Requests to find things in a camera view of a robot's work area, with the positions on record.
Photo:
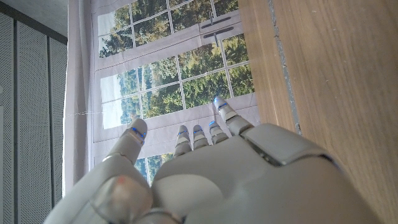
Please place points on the wooden panel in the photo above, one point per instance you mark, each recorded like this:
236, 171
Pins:
281, 53

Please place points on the printed window backdrop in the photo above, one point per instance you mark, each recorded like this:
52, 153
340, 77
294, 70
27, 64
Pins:
161, 77

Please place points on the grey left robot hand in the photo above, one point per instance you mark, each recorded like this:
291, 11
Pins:
248, 180

